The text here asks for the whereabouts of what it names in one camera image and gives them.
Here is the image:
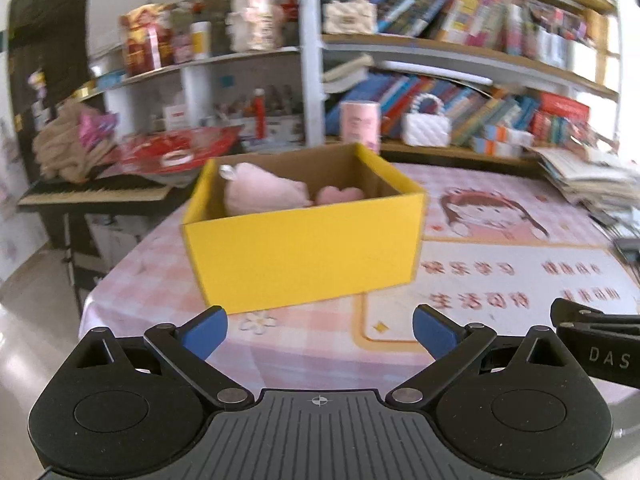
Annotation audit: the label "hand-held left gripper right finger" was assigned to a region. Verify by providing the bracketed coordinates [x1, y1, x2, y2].
[390, 305, 576, 407]

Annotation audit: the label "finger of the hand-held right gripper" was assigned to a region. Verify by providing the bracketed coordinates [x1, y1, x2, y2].
[550, 299, 640, 328]

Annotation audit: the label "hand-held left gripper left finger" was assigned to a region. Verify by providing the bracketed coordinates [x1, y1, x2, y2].
[65, 306, 251, 408]

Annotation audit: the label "yellow cardboard box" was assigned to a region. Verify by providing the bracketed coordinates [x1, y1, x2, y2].
[181, 142, 427, 315]

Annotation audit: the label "pink plush toy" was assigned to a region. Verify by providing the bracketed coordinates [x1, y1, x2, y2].
[222, 164, 366, 217]

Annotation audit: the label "black keyboard stand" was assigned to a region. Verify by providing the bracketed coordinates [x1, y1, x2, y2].
[60, 210, 117, 312]

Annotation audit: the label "stack of papers and notebooks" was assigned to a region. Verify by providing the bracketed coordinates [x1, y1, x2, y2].
[530, 145, 640, 217]

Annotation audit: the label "black electronic keyboard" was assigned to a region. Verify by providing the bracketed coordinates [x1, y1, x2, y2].
[17, 175, 176, 212]

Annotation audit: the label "red plastic wrap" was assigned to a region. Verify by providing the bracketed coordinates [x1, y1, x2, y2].
[117, 125, 246, 173]

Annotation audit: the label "orange and blue box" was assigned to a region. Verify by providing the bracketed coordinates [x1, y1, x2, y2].
[470, 137, 521, 159]
[482, 125, 533, 148]

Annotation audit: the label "row of red books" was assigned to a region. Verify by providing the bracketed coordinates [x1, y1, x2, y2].
[530, 92, 591, 147]

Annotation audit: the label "white quilted handbag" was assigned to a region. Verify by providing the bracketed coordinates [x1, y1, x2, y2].
[402, 92, 451, 148]

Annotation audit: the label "pink cylindrical container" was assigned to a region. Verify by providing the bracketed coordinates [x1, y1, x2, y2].
[340, 101, 381, 153]

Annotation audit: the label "red and white doll figure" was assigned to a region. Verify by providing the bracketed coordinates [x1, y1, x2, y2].
[252, 89, 265, 141]

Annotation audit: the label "row of blue books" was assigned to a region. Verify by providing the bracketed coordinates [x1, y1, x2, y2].
[325, 72, 538, 148]

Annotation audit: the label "pink foil wrappers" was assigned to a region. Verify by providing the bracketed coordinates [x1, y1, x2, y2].
[77, 110, 118, 148]

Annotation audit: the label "beige towel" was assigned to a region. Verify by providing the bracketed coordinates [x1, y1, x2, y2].
[32, 100, 121, 183]

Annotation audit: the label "white lamp bar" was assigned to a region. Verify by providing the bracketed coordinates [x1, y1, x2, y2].
[380, 60, 493, 86]

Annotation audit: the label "stack of flat books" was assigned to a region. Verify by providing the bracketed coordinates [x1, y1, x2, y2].
[322, 55, 376, 93]

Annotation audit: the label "white bottle with yellow label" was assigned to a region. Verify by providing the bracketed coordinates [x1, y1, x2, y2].
[190, 21, 212, 61]

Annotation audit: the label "white and wooden bookshelf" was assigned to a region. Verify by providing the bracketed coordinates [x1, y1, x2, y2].
[295, 0, 621, 171]

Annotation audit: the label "red festive figurine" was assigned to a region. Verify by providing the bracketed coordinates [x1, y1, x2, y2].
[119, 4, 173, 78]

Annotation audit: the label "floral white ornament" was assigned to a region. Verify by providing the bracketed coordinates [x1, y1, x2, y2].
[226, 0, 286, 53]

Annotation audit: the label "row of colourful thin books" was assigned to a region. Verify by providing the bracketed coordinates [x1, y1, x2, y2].
[375, 0, 596, 61]

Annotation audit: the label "cream quilted handbag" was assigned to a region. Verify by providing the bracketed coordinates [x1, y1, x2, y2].
[322, 0, 377, 36]

